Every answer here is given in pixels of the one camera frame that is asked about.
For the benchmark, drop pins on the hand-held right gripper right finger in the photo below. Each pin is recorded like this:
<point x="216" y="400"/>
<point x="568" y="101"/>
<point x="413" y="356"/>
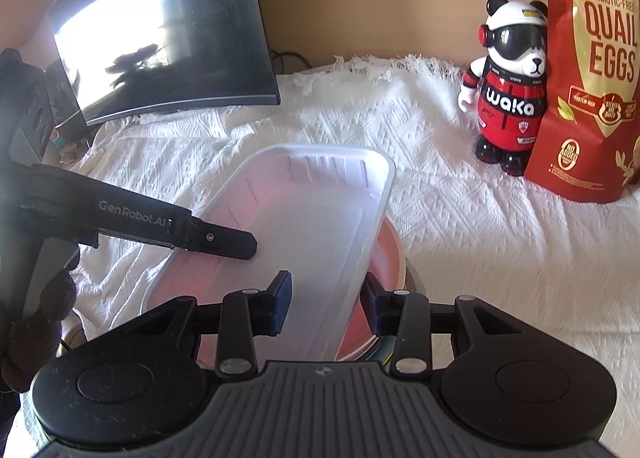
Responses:
<point x="380" y="313"/>

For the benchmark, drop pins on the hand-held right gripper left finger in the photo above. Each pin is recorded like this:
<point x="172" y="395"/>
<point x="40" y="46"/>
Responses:
<point x="280" y="303"/>

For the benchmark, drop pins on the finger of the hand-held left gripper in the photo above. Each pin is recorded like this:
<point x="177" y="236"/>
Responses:
<point x="225" y="240"/>

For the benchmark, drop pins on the red and white tray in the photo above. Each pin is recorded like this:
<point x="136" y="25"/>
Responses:
<point x="300" y="218"/>

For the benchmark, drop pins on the person's left hand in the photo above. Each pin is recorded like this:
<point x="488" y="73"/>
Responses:
<point x="35" y="343"/>

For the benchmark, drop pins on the white knitted cloth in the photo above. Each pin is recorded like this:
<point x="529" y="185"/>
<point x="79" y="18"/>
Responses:
<point x="450" y="248"/>

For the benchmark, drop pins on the black computer monitor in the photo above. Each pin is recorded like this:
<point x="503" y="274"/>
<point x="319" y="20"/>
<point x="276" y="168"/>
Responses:
<point x="200" y="13"/>

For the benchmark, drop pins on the panda figurine in red suit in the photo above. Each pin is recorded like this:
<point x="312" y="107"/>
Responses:
<point x="505" y="108"/>

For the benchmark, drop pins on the red snack pouch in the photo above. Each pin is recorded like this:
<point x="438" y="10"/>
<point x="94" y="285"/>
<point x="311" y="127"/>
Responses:
<point x="590" y="138"/>

